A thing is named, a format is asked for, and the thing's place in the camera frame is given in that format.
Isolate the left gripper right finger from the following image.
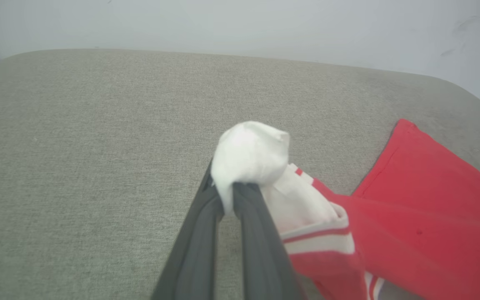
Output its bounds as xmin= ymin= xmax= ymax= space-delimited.
xmin=232 ymin=182 xmax=307 ymax=300

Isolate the red and white garment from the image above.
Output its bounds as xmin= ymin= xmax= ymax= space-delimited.
xmin=211 ymin=119 xmax=480 ymax=300

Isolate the grey fabric sofa seat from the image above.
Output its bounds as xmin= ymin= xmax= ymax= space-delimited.
xmin=0 ymin=49 xmax=480 ymax=300

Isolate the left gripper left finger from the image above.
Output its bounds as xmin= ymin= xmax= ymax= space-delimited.
xmin=152 ymin=160 xmax=225 ymax=300

